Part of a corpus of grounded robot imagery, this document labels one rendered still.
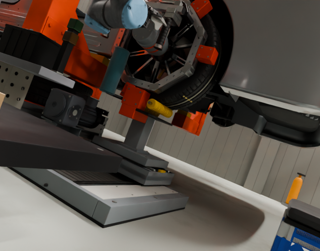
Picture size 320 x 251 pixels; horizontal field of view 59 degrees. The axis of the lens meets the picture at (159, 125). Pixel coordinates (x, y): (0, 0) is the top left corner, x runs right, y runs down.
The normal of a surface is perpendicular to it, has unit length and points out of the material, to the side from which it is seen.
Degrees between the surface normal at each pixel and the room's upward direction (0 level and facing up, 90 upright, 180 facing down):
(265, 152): 90
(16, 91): 90
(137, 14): 93
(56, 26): 90
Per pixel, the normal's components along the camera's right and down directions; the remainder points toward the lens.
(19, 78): 0.83, 0.31
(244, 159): -0.42, -0.18
